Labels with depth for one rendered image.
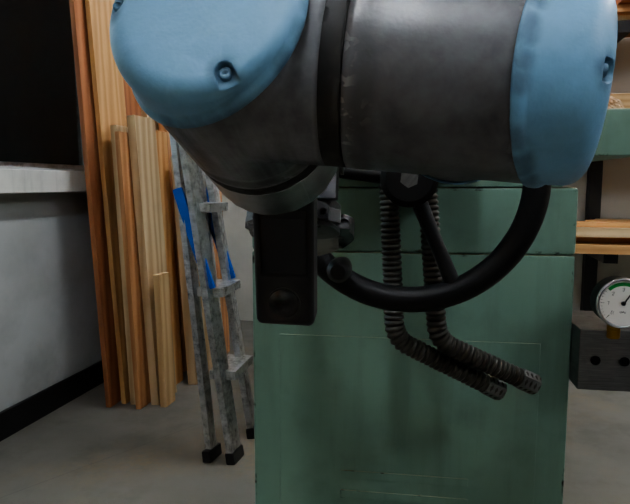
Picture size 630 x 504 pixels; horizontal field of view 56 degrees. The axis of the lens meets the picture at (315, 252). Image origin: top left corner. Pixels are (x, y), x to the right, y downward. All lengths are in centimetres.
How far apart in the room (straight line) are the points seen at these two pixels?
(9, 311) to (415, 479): 155
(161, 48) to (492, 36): 13
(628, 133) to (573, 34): 61
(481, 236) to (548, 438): 29
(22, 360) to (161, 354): 45
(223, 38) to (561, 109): 14
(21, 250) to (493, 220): 167
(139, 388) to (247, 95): 205
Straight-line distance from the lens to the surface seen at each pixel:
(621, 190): 339
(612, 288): 81
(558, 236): 85
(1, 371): 216
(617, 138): 87
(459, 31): 26
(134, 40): 27
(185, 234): 172
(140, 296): 224
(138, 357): 225
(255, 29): 25
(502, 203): 83
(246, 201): 37
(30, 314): 223
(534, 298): 85
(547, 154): 27
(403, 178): 62
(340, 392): 88
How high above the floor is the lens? 80
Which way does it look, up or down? 7 degrees down
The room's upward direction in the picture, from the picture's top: straight up
